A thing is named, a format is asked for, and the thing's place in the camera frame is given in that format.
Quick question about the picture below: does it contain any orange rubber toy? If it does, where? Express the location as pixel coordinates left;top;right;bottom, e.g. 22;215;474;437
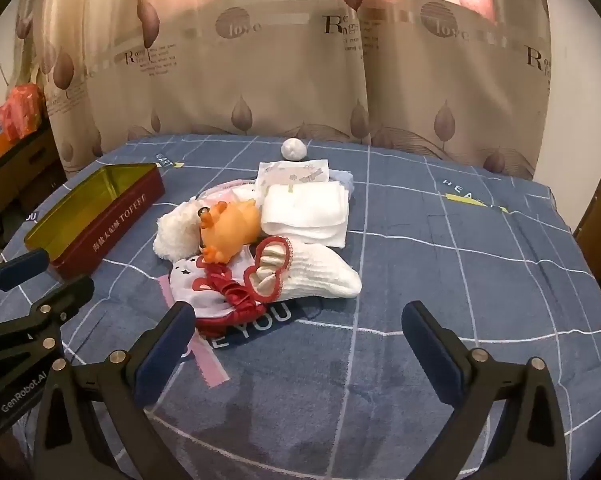
199;200;262;265

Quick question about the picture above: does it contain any light blue fuzzy sock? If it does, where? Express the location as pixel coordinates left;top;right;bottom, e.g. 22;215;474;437
329;169;355;196

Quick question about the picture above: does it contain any white knitted sock red trim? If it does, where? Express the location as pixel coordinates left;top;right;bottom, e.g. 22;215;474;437
244;236;362;306

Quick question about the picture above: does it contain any red tin box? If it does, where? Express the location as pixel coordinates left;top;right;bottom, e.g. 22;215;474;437
24;163;166;281

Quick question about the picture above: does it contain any cat print bib red trim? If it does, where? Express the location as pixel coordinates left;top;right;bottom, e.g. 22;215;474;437
169;247;268;335

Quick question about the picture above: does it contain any red orange bag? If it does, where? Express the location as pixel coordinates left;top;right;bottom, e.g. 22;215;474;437
0;84;44;140

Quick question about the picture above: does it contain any white fluffy sock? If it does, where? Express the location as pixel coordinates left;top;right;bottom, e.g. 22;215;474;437
153;201;206;262

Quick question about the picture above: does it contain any pink white green packet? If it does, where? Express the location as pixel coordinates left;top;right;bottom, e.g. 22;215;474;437
196;178;261;211

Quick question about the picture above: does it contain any white towel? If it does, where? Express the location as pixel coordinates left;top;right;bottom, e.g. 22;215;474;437
260;181;350;248

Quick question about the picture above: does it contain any blue checked bedsheet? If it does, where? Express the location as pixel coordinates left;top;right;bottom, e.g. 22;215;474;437
0;132;601;480

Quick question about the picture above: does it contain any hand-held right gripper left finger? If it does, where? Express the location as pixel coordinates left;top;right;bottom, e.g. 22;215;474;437
33;301;197;480

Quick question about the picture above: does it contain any beige leaf print curtain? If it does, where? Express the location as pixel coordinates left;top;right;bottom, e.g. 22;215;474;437
15;0;553;183

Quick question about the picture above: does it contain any floral print wrapper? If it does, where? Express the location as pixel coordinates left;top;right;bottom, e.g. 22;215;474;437
257;160;331;188

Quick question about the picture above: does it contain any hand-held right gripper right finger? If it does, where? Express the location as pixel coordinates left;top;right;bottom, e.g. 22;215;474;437
401;301;567;480

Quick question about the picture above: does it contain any white soft ball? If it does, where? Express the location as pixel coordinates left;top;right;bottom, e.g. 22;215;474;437
281;138;307;162

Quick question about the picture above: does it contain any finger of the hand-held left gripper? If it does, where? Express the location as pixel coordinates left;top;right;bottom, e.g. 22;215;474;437
0;275;95;361
0;247;50;307

